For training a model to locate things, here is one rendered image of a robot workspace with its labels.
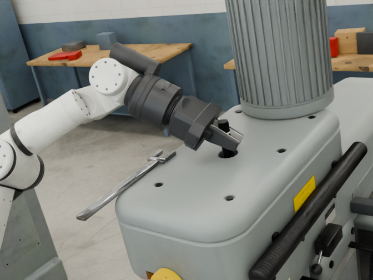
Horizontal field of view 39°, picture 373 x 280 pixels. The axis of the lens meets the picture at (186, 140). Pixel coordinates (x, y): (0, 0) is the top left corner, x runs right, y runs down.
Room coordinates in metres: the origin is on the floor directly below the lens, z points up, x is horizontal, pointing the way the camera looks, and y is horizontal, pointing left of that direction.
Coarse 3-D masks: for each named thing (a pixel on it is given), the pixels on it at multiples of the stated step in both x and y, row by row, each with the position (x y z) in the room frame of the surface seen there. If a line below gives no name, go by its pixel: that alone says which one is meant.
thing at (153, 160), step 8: (160, 152) 0.93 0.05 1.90; (152, 160) 0.90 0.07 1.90; (160, 160) 0.89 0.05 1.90; (168, 160) 0.90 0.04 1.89; (144, 168) 0.87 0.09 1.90; (152, 168) 0.88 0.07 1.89; (136, 176) 0.85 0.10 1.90; (120, 184) 0.83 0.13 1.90; (128, 184) 0.82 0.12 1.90; (112, 192) 0.80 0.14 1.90; (120, 192) 0.81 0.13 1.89; (104, 200) 0.78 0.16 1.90; (88, 208) 0.77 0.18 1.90; (96, 208) 0.76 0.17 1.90; (80, 216) 0.75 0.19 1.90; (88, 216) 0.75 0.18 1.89
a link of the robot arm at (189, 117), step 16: (160, 80) 0.93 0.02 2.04; (160, 96) 0.89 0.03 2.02; (176, 96) 0.91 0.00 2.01; (192, 96) 0.94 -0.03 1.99; (144, 112) 0.90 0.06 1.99; (160, 112) 0.88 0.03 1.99; (176, 112) 0.87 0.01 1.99; (192, 112) 0.88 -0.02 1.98; (208, 112) 0.89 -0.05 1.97; (160, 128) 0.90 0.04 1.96; (176, 128) 0.87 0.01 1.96; (192, 128) 0.84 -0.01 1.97; (192, 144) 0.84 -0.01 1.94
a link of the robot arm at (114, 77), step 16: (112, 48) 0.98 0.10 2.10; (128, 48) 0.98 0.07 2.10; (96, 64) 0.93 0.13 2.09; (112, 64) 0.92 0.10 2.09; (128, 64) 0.97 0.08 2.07; (144, 64) 0.95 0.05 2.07; (160, 64) 0.97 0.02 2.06; (96, 80) 0.91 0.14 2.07; (112, 80) 0.91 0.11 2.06; (128, 80) 0.93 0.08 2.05; (144, 80) 0.92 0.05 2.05; (112, 96) 0.92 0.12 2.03; (128, 96) 0.92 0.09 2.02; (144, 96) 0.90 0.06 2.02
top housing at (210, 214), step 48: (240, 144) 0.90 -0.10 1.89; (288, 144) 0.86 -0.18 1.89; (336, 144) 0.94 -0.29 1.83; (144, 192) 0.79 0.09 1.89; (192, 192) 0.76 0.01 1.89; (240, 192) 0.73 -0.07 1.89; (288, 192) 0.77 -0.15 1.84; (144, 240) 0.73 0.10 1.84; (192, 240) 0.67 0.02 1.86; (240, 240) 0.66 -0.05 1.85
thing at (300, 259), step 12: (336, 204) 0.94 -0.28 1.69; (324, 216) 0.89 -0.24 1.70; (336, 216) 0.94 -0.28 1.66; (312, 228) 0.85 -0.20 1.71; (324, 228) 0.89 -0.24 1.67; (312, 240) 0.85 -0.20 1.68; (300, 252) 0.81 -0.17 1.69; (312, 252) 0.84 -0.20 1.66; (288, 264) 0.77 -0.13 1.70; (300, 264) 0.80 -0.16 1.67; (276, 276) 0.73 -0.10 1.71; (288, 276) 0.76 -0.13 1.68; (300, 276) 0.80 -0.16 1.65
